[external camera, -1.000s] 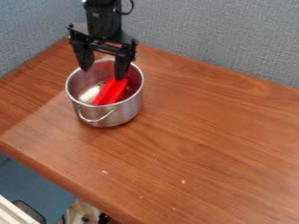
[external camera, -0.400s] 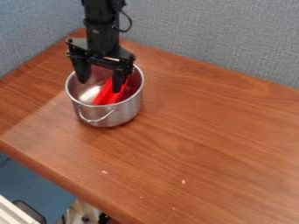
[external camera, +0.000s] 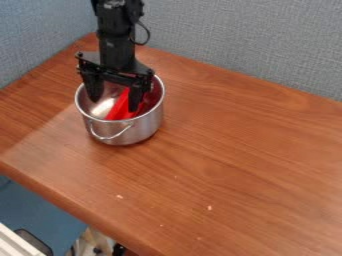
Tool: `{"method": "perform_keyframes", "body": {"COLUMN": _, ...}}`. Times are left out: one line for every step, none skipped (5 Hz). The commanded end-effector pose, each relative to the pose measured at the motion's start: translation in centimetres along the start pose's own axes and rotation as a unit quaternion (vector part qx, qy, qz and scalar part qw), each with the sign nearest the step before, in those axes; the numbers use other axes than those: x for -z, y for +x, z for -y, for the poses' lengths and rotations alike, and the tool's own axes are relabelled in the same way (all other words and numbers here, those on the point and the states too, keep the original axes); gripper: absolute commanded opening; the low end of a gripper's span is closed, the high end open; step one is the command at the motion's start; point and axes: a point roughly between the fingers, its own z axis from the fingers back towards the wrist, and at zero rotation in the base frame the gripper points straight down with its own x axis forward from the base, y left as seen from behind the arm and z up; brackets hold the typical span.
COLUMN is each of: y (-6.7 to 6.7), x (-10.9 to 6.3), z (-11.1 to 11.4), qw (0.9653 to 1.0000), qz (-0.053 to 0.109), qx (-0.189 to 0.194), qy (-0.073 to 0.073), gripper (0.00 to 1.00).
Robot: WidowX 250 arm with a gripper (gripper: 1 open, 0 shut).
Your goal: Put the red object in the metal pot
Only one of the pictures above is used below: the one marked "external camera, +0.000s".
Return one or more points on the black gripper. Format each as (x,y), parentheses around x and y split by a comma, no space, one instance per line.
(114,64)

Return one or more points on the red plastic block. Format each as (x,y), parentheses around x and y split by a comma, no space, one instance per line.
(119,111)

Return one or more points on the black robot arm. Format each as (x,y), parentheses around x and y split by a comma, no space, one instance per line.
(119,20)

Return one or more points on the metal pot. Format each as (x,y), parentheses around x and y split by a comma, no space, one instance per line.
(125,131)

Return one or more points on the black chair frame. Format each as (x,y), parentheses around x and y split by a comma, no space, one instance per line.
(35,241)

